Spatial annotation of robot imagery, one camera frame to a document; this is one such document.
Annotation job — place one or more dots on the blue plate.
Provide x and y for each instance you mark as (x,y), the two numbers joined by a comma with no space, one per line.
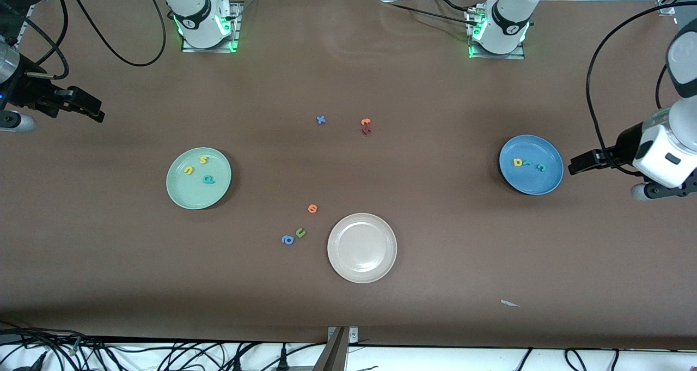
(531,181)

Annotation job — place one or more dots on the metal table bracket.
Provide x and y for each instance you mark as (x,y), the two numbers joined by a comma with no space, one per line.
(337,354)

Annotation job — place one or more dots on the black power plug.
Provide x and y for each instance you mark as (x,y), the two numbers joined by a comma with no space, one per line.
(237,364)
(283,360)

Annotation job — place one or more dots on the green plate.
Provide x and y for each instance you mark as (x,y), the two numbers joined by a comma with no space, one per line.
(199,194)

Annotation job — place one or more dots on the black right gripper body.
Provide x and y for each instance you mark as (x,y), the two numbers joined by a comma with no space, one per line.
(28,89)

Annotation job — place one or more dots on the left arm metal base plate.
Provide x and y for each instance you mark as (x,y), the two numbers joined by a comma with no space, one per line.
(498,56)

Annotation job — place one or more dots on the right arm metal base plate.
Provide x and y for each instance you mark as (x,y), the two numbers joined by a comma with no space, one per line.
(209,49)

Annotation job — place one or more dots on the white paper scrap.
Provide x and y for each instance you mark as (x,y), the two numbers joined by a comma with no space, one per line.
(509,304)

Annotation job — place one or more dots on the white plate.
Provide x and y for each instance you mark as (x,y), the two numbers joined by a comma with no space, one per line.
(362,248)

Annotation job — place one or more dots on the blue letter a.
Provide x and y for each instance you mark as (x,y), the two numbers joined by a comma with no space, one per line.
(284,240)

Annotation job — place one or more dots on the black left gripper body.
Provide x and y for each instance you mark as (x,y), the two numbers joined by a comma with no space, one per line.
(624,143)

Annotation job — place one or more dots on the green letter u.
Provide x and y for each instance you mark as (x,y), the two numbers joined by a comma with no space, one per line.
(298,235)

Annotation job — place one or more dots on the brown table mat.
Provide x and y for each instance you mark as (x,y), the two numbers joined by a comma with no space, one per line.
(348,305)

